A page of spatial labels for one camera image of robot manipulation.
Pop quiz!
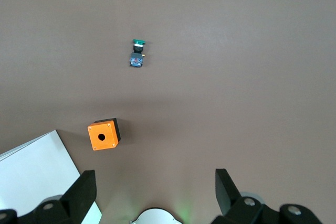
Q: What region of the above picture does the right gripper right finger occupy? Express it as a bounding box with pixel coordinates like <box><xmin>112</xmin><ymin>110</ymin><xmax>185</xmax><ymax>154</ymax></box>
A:
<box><xmin>211</xmin><ymin>168</ymin><xmax>326</xmax><ymax>224</ymax></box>

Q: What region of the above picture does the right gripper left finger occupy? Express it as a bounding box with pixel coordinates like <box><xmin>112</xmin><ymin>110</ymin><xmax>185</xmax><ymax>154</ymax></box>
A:
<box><xmin>0</xmin><ymin>170</ymin><xmax>97</xmax><ymax>224</ymax></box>

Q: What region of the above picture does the white drawer cabinet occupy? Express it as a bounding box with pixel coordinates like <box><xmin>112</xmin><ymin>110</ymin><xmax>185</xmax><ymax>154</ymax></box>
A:
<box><xmin>0</xmin><ymin>129</ymin><xmax>103</xmax><ymax>224</ymax></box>

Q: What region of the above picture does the green mushroom push button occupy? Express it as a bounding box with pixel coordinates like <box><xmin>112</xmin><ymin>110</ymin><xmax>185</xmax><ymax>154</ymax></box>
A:
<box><xmin>129</xmin><ymin>39</ymin><xmax>146</xmax><ymax>68</ymax></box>

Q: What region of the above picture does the orange button enclosure box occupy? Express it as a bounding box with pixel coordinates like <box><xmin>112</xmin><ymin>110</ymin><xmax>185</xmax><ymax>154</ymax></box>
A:
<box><xmin>87</xmin><ymin>118</ymin><xmax>122</xmax><ymax>152</ymax></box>

